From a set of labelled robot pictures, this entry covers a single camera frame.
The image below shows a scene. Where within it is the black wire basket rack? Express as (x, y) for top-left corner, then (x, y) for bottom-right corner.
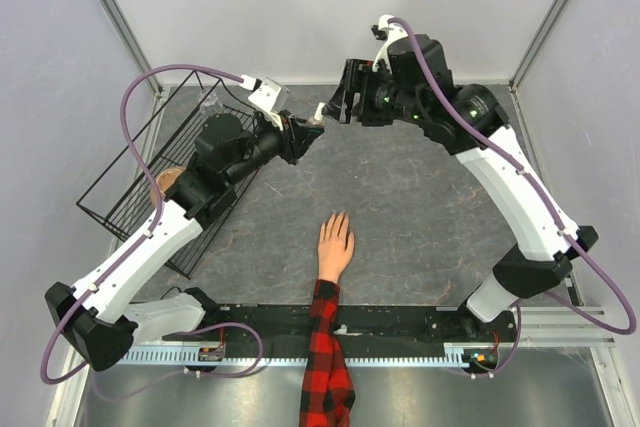
(75, 70), (274, 281)

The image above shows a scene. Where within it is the brown round container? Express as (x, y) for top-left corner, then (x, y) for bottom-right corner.
(149, 166), (186, 209)

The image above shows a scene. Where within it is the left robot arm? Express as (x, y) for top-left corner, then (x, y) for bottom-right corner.
(45, 110), (324, 371)

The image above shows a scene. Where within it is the clear glass jar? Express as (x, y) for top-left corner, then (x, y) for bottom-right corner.
(198, 90), (224, 118)

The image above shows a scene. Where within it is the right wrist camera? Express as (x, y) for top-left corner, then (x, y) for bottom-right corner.
(371, 14), (408, 75)

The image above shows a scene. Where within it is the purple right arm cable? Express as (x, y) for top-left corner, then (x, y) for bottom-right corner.
(389, 16), (639, 382)

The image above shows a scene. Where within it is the nail polish bottle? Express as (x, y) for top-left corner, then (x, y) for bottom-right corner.
(307, 102), (326, 128)

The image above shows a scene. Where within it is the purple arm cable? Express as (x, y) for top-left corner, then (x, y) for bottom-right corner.
(39, 64), (265, 386)
(389, 16), (639, 382)

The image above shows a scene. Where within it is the red plaid sleeve forearm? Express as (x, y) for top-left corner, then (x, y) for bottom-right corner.
(299, 280), (356, 427)

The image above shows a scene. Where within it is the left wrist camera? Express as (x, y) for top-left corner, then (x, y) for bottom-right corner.
(240, 74), (289, 130)

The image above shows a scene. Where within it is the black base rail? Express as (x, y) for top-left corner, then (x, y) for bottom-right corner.
(123, 304), (517, 366)

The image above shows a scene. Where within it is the aluminium corner post left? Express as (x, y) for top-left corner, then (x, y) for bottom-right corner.
(98, 0), (151, 73)

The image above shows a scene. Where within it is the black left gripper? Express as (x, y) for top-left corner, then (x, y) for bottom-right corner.
(227, 110), (324, 186)

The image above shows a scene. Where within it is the mannequin hand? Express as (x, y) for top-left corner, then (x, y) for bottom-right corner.
(317, 212), (355, 284)

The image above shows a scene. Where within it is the aluminium slotted rail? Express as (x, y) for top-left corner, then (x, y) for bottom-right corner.
(119, 341), (501, 371)

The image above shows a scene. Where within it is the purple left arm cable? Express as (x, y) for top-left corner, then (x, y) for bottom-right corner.
(39, 64), (265, 386)

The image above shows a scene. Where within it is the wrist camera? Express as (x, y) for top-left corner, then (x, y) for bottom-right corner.
(240, 74), (289, 130)
(371, 14), (408, 75)

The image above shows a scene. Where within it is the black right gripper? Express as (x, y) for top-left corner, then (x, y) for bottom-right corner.
(322, 58), (425, 127)

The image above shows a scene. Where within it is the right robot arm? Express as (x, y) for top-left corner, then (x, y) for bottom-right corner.
(325, 34), (598, 341)

